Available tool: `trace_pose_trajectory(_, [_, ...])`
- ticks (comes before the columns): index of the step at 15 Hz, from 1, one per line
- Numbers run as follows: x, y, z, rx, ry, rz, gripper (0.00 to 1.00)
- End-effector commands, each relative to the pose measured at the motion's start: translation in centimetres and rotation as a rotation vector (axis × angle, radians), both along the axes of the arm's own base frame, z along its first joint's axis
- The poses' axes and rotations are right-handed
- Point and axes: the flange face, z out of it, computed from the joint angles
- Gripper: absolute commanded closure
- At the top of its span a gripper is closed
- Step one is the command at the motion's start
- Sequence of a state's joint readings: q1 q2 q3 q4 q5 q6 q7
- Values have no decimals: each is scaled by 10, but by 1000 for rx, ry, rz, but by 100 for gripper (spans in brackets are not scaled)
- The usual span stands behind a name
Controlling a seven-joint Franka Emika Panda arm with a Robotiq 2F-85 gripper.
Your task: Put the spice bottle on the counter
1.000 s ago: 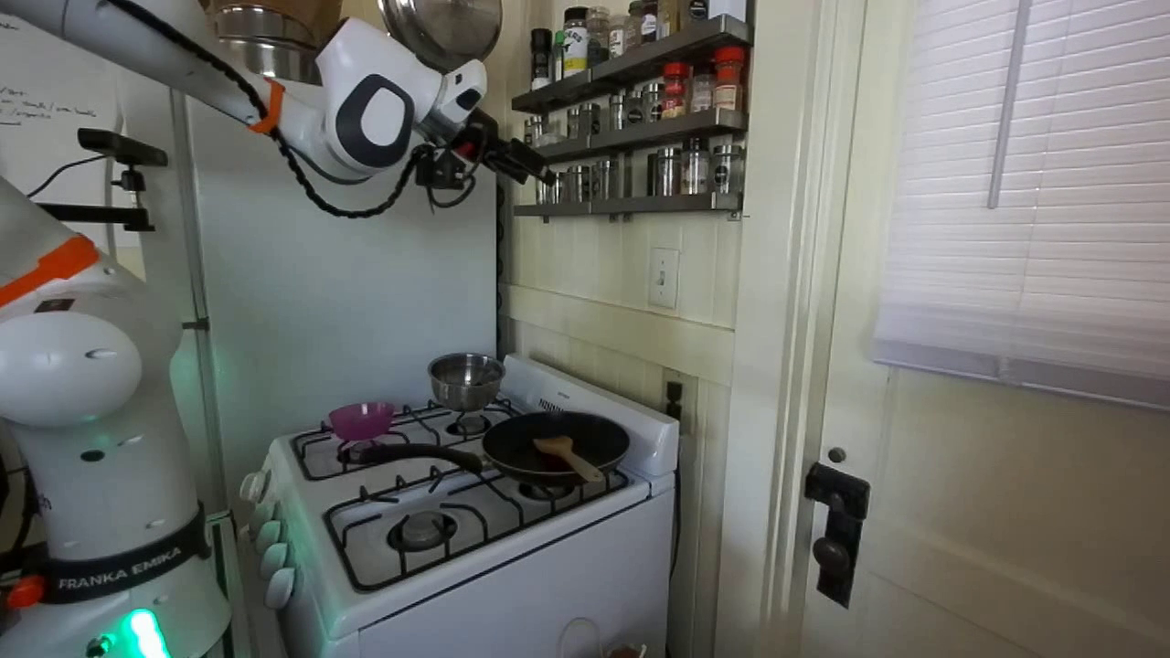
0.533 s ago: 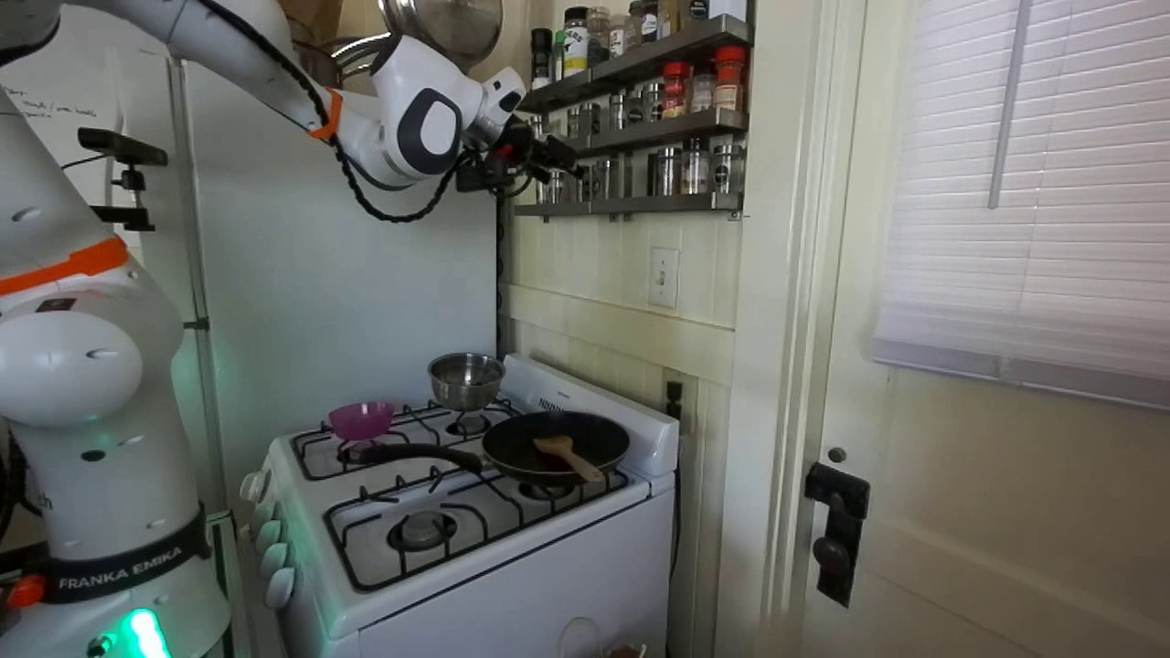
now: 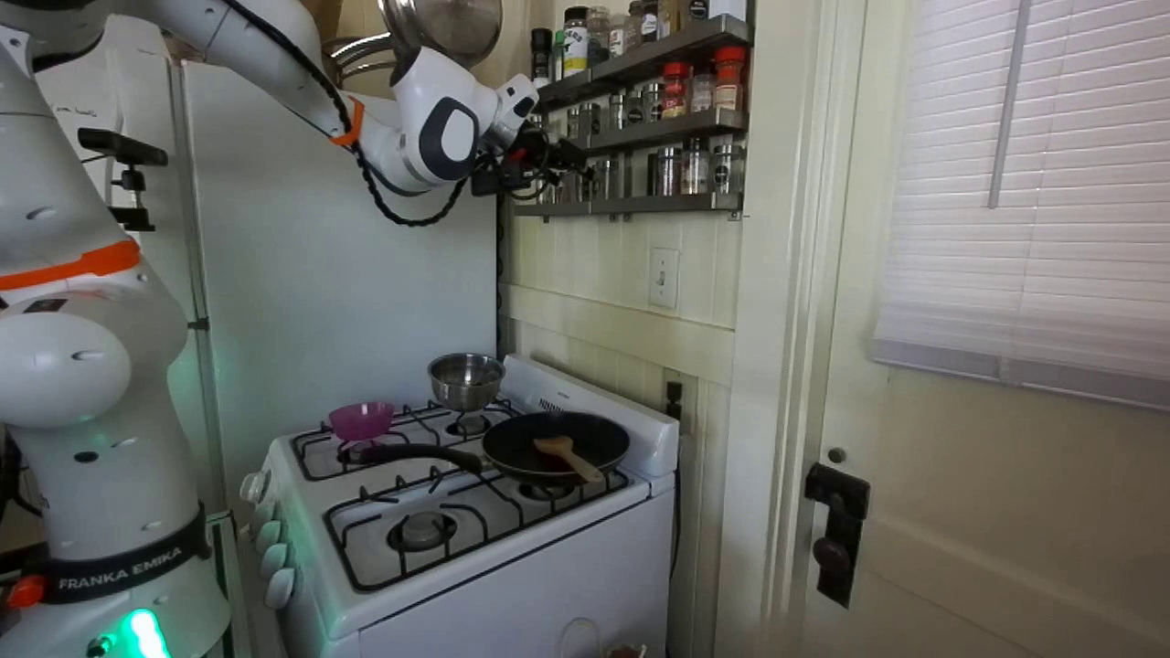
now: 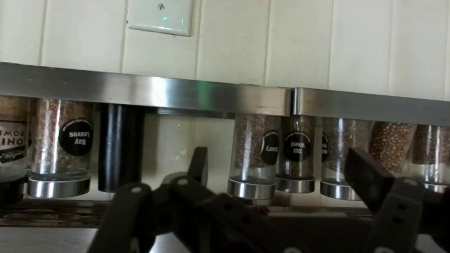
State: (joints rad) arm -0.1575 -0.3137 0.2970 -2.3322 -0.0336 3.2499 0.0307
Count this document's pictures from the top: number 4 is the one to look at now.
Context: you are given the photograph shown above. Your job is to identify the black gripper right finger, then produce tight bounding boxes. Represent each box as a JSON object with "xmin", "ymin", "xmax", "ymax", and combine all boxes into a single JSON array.
[{"xmin": 343, "ymin": 147, "xmax": 450, "ymax": 253}]

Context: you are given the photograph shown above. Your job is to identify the brown label spice jar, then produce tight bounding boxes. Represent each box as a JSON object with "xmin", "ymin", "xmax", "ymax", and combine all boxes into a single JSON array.
[{"xmin": 0, "ymin": 96, "xmax": 30, "ymax": 207}]

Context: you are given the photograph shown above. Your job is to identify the glass spice jar brown spice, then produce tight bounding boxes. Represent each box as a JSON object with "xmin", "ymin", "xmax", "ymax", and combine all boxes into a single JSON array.
[{"xmin": 227, "ymin": 114, "xmax": 281, "ymax": 203}]

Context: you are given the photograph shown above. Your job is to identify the white wall switch plate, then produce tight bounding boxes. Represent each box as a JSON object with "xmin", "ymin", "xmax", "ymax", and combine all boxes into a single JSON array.
[{"xmin": 125, "ymin": 0, "xmax": 193, "ymax": 38}]

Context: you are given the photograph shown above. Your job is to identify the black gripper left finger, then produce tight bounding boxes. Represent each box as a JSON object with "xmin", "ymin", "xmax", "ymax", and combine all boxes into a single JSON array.
[{"xmin": 85, "ymin": 147, "xmax": 300, "ymax": 253}]

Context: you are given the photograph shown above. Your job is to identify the glass spice jar steel lid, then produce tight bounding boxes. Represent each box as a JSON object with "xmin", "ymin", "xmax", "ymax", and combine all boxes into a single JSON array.
[{"xmin": 410, "ymin": 124, "xmax": 450, "ymax": 194}]

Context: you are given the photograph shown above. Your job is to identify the bay leaves glass jar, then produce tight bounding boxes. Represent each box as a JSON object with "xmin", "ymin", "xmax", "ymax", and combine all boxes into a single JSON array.
[{"xmin": 26, "ymin": 98, "xmax": 92, "ymax": 200}]

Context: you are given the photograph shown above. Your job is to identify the steel wall spice rack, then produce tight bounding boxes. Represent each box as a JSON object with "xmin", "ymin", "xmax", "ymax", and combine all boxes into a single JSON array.
[{"xmin": 0, "ymin": 62, "xmax": 450, "ymax": 231}]

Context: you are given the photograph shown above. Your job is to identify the black cylinder bottle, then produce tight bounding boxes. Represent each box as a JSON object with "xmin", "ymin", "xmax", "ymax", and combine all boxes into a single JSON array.
[{"xmin": 96, "ymin": 103, "xmax": 146, "ymax": 194}]

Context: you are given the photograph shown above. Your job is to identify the glass spice jar black label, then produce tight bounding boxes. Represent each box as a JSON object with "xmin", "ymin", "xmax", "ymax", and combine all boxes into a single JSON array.
[
  {"xmin": 274, "ymin": 116, "xmax": 316, "ymax": 194},
  {"xmin": 319, "ymin": 117, "xmax": 369, "ymax": 203}
]

